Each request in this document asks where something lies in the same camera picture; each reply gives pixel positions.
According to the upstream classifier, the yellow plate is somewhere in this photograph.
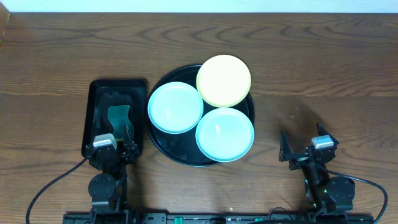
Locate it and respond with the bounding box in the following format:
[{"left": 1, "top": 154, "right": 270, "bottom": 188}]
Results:
[{"left": 196, "top": 55, "right": 251, "bottom": 108}]

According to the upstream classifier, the mint plate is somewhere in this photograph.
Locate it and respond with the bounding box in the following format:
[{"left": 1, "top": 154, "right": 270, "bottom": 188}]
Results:
[
  {"left": 147, "top": 82, "right": 204, "bottom": 134},
  {"left": 195, "top": 108, "right": 254, "bottom": 162}
]

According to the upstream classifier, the rectangular black tray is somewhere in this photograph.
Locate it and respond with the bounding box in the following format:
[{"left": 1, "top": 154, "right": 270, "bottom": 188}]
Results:
[{"left": 81, "top": 79, "right": 147, "bottom": 156}]

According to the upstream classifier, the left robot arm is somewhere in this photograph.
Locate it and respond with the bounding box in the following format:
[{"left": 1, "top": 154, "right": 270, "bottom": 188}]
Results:
[{"left": 85, "top": 124, "right": 141, "bottom": 223}]

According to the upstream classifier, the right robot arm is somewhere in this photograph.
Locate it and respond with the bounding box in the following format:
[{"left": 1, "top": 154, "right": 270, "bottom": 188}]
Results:
[{"left": 279, "top": 123, "right": 355, "bottom": 214}]

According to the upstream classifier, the green yellow sponge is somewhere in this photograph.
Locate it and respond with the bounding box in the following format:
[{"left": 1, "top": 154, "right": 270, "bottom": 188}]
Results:
[{"left": 108, "top": 105, "right": 134, "bottom": 141}]

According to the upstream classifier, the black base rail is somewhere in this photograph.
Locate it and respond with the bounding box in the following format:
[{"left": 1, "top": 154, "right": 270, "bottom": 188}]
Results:
[{"left": 62, "top": 212, "right": 374, "bottom": 224}]

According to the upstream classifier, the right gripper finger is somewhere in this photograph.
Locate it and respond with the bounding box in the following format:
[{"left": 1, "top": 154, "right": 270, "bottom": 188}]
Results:
[
  {"left": 279, "top": 131, "right": 292, "bottom": 162},
  {"left": 317, "top": 123, "right": 339, "bottom": 145}
]

